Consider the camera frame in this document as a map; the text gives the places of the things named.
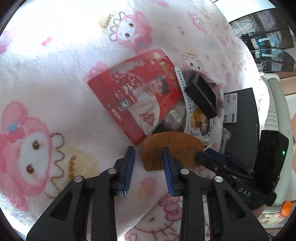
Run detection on brown wooden comb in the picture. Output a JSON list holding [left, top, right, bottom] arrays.
[[142, 132, 205, 171]]

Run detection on person right hand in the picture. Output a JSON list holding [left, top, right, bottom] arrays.
[[252, 205, 266, 218]]

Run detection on round sticker card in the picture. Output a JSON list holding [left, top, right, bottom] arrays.
[[184, 108, 215, 143]]

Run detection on black cardboard storage box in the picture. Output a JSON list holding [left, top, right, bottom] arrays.
[[223, 88, 259, 169]]

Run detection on small black card box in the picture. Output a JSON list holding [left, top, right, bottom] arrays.
[[185, 74, 218, 119]]

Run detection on grey green padded headboard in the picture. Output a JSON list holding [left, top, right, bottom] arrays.
[[262, 73, 293, 209]]

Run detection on beige patterned socks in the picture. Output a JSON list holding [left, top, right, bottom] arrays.
[[182, 69, 225, 109]]

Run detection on pink cartoon print blanket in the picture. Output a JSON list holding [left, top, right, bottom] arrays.
[[1, 1, 269, 234]]

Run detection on white watch strap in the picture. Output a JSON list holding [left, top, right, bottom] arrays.
[[174, 66, 197, 110]]

